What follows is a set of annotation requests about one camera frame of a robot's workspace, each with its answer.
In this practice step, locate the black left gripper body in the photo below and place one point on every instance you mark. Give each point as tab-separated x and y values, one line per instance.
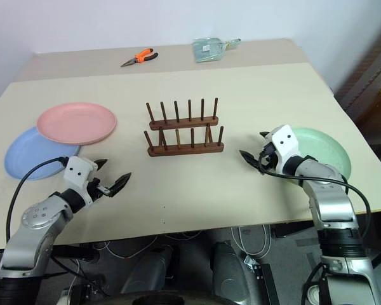
96	189

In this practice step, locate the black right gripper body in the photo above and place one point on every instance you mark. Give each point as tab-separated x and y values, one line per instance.
268	157

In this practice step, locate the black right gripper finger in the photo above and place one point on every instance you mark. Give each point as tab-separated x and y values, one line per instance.
250	159
264	134

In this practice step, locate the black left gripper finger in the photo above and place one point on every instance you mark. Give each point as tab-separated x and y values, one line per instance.
101	163
120	183

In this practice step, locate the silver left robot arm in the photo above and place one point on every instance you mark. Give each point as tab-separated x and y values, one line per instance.
35	228

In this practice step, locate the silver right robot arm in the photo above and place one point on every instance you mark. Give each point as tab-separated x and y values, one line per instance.
333	206

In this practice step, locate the wooden dish rack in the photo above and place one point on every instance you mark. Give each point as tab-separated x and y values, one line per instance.
184	139

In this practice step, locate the pink plate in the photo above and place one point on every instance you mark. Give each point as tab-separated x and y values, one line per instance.
77	124

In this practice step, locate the green plate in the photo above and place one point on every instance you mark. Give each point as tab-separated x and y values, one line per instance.
324	149

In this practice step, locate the beige table cover sheet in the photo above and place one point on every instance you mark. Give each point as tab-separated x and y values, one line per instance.
190	178

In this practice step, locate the blue plate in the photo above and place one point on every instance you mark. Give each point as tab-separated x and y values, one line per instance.
31	159

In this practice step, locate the dark grey rounded robot shell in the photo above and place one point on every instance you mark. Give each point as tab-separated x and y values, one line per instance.
152	270
233	273

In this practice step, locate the clear plastic bag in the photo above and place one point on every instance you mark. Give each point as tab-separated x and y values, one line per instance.
208	49

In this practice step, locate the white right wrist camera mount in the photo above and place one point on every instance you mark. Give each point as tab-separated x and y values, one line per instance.
285	143

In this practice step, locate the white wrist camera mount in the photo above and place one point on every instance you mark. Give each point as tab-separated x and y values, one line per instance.
77	171
285	143

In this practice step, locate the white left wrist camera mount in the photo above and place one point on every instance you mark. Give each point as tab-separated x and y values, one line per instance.
77	171

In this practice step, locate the black metal bracket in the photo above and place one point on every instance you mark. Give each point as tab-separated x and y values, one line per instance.
266	282

